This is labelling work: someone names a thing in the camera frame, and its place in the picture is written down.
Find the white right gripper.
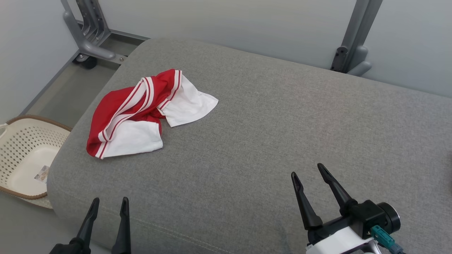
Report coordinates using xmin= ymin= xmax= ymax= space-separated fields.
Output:
xmin=291 ymin=163 xmax=382 ymax=254

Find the cream perforated laundry basket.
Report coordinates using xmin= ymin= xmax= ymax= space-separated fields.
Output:
xmin=0 ymin=114 xmax=73 ymax=209

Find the small printed paper label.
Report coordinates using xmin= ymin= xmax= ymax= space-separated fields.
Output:
xmin=34 ymin=165 xmax=50 ymax=184

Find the grey metal frame with caster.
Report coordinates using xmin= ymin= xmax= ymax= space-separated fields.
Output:
xmin=60 ymin=0 xmax=150 ymax=70

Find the grey fabric sofa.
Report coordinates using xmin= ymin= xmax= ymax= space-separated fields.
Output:
xmin=47 ymin=37 xmax=452 ymax=254

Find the grey metal frame post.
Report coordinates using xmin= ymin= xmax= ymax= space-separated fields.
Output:
xmin=330 ymin=0 xmax=384 ymax=77

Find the red white basketball jersey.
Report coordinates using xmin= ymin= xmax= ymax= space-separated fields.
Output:
xmin=86 ymin=68 xmax=219 ymax=159

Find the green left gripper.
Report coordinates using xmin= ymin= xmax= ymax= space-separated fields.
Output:
xmin=49 ymin=196 xmax=132 ymax=254

